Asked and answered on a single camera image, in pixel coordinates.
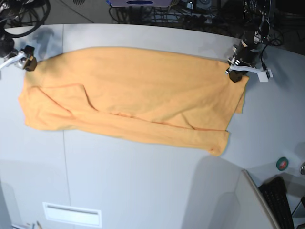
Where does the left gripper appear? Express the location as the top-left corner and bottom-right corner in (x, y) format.
(225, 38), (273, 83)

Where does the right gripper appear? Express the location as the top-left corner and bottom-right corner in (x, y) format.
(0, 39), (37, 72)

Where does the orange yellow t-shirt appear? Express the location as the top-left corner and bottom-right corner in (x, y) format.
(19, 47), (249, 156)

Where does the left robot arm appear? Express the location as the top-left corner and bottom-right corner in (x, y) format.
(225, 0), (275, 83)

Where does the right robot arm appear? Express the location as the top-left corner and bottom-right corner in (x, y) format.
(0, 0), (51, 72)

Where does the green tape roll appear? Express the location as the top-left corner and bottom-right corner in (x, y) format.
(276, 157), (289, 171)

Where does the silver metal knob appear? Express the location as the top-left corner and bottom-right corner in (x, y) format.
(300, 162), (305, 175)

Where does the black keyboard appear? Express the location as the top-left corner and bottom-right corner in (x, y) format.
(259, 176), (295, 229)

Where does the beige board panel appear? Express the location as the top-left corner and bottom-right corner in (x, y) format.
(235, 169), (280, 229)

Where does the white rectangular tray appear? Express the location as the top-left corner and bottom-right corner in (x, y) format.
(42, 202), (102, 228)

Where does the pencil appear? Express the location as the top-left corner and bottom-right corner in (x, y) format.
(36, 221), (42, 229)

